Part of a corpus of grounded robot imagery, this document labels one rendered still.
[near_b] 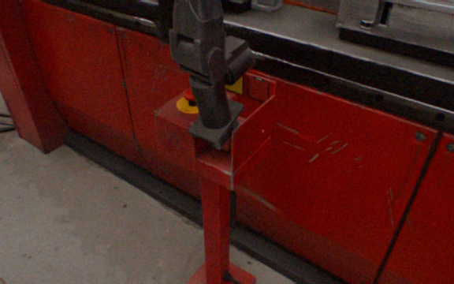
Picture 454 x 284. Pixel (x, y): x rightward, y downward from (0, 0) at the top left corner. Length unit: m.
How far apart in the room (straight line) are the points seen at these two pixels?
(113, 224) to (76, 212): 0.18
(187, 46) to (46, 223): 1.28
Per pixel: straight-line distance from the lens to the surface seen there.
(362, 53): 0.86
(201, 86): 0.63
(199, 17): 0.56
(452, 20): 0.91
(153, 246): 1.54
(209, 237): 1.06
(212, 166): 0.77
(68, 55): 1.63
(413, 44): 0.88
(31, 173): 2.02
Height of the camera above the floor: 1.21
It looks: 38 degrees down
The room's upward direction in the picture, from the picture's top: straight up
